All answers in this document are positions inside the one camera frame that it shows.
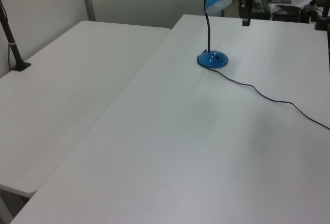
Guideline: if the blue gooseneck desk lamp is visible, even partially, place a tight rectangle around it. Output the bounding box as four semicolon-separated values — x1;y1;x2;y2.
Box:
196;0;233;69

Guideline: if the black equipment box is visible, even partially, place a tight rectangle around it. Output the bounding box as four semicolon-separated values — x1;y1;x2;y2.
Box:
270;5;302;22

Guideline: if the white paper sheet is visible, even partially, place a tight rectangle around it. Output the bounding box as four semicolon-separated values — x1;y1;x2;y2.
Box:
275;0;317;10

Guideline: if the black clamp stand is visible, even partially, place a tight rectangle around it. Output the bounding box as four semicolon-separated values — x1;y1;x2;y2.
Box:
313;0;330;31

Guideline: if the black lamp power cable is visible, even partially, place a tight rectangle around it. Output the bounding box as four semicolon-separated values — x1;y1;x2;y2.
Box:
206;67;330;131

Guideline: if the black camera stand pole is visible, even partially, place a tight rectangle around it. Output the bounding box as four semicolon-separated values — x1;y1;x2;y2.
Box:
0;0;32;72

